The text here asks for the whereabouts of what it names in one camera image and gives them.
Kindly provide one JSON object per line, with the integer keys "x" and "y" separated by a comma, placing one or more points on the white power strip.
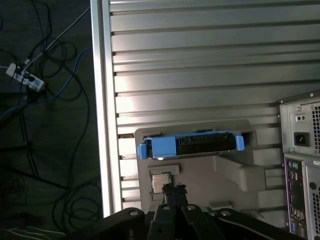
{"x": 32, "y": 83}

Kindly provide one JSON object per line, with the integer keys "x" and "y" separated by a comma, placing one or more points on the grey parts rack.
{"x": 212, "y": 180}

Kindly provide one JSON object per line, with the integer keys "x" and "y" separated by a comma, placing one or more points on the grey power supply unit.
{"x": 306, "y": 125}

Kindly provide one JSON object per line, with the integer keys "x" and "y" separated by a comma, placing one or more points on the hard disk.
{"x": 162, "y": 147}

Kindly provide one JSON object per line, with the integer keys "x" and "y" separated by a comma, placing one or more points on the black open PC case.
{"x": 300, "y": 175}

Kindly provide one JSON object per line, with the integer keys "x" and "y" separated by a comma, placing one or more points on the silver CPU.
{"x": 158, "y": 181}

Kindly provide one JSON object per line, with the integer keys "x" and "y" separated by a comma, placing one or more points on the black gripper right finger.
{"x": 200, "y": 225}

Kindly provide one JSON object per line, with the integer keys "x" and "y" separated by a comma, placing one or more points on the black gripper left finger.
{"x": 160, "y": 225}

